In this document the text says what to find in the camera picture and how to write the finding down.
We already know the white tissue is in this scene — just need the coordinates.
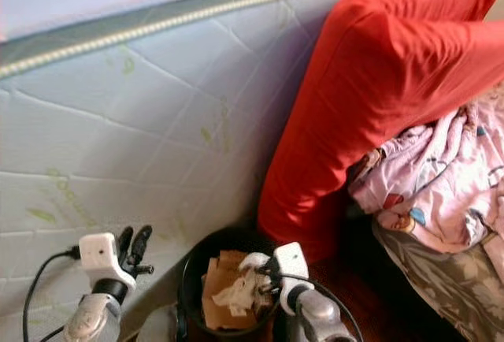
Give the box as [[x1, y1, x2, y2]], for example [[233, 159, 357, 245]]
[[209, 252, 272, 318]]

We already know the pink cartoon print blanket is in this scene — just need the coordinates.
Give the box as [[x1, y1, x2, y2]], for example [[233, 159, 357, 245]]
[[349, 82, 504, 252]]

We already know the brown cardboard piece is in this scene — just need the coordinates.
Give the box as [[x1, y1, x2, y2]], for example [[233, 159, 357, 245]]
[[201, 250, 272, 331]]

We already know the black trash bin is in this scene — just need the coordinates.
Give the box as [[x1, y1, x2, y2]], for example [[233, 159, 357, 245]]
[[177, 228, 284, 339]]

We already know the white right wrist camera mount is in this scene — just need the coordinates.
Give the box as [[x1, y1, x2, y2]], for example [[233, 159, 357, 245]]
[[273, 242, 309, 296]]

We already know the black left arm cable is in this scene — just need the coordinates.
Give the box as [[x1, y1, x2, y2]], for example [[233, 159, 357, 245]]
[[22, 249, 83, 342]]

